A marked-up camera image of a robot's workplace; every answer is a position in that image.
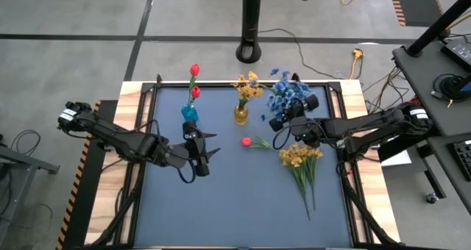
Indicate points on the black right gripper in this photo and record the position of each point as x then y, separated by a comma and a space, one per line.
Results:
296, 113

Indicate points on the black mat striped edge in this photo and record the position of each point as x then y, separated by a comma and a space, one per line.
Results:
92, 191
416, 3

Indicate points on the red artificial tulip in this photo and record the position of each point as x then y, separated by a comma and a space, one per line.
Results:
195, 92
194, 69
246, 142

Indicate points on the black table frame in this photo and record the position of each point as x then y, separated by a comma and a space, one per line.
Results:
173, 85

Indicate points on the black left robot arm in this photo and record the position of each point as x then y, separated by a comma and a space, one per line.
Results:
121, 141

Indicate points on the white board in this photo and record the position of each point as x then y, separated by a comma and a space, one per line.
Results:
397, 159

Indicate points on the yellow glass vase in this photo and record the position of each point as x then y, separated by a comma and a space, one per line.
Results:
241, 117

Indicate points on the yellow artificial flower bunch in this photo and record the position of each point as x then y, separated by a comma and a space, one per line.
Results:
294, 158
314, 152
248, 90

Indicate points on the black caster wheel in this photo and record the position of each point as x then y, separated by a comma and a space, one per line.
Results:
431, 198

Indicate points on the grey metal stand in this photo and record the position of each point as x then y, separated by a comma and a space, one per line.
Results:
25, 163

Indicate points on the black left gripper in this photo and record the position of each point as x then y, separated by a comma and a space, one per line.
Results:
195, 149

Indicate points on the black camera stand pole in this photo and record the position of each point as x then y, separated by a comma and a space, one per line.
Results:
250, 22

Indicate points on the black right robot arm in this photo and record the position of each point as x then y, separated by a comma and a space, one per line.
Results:
368, 125

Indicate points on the dark grey side desk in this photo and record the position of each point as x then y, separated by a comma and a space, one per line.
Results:
423, 73

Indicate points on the slanted black pole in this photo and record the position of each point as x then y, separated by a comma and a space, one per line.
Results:
438, 25

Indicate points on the blue glass vase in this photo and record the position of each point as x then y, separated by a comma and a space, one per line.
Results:
189, 113

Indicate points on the blue artificial flower bunch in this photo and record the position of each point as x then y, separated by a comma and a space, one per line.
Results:
281, 84
300, 90
276, 101

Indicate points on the black laptop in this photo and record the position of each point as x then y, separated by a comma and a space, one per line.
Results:
460, 53

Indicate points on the blue table mat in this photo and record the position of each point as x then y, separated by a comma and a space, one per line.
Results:
243, 213

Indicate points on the black keyboard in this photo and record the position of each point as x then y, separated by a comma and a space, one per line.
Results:
461, 158

